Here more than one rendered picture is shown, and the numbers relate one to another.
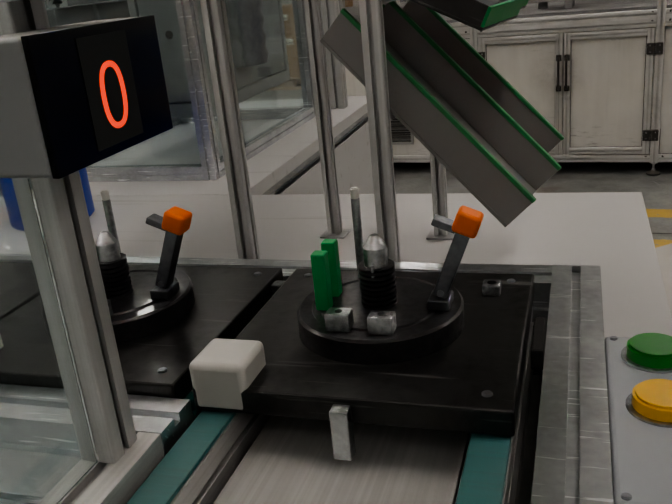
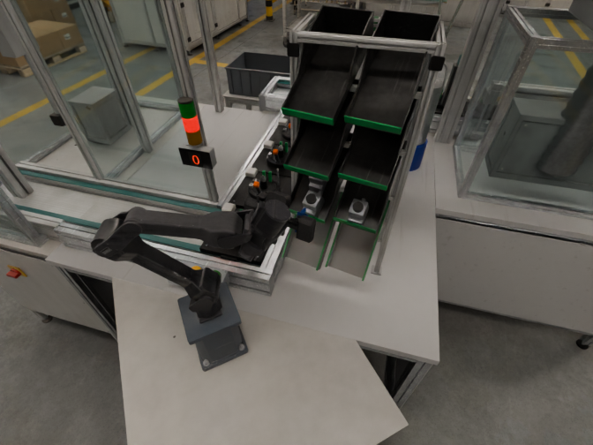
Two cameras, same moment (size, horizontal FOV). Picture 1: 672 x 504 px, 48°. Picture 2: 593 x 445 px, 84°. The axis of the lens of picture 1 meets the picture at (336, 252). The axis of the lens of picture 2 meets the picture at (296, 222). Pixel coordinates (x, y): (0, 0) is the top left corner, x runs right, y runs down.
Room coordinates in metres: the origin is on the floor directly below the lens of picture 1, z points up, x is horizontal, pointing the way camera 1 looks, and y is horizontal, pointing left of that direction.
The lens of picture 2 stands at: (0.75, -0.91, 1.88)
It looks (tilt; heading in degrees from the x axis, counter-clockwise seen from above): 45 degrees down; 87
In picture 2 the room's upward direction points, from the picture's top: straight up
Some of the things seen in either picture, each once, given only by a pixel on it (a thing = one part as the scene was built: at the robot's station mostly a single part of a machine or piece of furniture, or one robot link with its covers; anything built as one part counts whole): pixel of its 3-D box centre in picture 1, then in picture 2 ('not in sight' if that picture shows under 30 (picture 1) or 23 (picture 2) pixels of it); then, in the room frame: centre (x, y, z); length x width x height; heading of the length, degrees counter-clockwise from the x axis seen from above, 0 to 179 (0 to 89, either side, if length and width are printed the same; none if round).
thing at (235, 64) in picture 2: not in sight; (267, 75); (0.66, 2.11, 0.73); 0.62 x 0.42 x 0.23; 161
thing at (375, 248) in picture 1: (375, 249); not in sight; (0.59, -0.03, 1.04); 0.02 x 0.02 x 0.03
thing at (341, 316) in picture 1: (339, 319); not in sight; (0.55, 0.00, 1.00); 0.02 x 0.01 x 0.02; 71
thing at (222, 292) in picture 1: (111, 271); (263, 182); (0.67, 0.21, 1.01); 0.24 x 0.24 x 0.13; 71
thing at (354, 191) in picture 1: (358, 232); not in sight; (0.65, -0.02, 1.03); 0.01 x 0.01 x 0.08
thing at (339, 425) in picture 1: (342, 432); not in sight; (0.47, 0.01, 0.95); 0.01 x 0.01 x 0.04; 71
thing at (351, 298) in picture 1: (380, 313); not in sight; (0.59, -0.03, 0.98); 0.14 x 0.14 x 0.02
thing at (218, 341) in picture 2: not in sight; (214, 327); (0.53, -0.42, 0.96); 0.15 x 0.15 x 0.20; 22
